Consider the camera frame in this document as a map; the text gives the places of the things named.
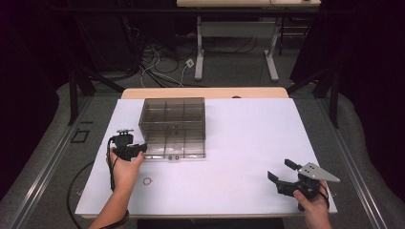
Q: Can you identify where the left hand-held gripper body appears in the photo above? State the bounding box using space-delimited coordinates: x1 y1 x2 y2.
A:
109 128 139 162

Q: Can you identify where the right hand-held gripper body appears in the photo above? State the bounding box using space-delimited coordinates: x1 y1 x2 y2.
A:
275 161 341 200

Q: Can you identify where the smoky transparent drawer box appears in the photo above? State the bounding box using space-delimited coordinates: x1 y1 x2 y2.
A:
138 96 207 142

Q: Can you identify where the person's left hand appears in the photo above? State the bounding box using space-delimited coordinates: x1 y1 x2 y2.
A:
106 150 146 194

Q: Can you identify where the person's right hand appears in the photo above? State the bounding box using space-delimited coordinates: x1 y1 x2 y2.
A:
292 180 330 224

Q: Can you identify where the white paper sheet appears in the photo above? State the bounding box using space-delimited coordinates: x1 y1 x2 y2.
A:
75 97 339 217

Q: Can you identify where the black metal stand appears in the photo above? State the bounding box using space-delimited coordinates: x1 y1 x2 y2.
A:
286 61 341 129
67 15 126 127

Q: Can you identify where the dark curtain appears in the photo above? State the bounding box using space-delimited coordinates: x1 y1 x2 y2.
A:
289 0 405 205
0 0 75 202

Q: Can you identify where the white-framed desk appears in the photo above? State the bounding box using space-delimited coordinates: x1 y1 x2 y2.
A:
176 0 323 83

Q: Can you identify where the right hand-held gripper cable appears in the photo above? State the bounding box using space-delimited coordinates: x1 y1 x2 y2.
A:
317 181 330 210

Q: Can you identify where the hand-held gripper cable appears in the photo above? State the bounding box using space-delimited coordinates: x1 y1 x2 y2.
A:
317 181 330 210
98 136 131 229

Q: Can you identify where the left hand-held gripper cable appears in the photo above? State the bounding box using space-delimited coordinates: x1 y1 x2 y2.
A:
98 136 131 229

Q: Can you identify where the aluminium floor rail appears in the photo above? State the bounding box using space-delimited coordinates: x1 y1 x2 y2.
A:
9 96 94 229
317 97 389 229

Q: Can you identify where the black floor cable loop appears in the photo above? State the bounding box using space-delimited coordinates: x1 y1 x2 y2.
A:
66 160 96 229

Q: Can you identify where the tangle of floor cables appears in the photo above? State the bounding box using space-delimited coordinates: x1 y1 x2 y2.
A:
135 30 200 89

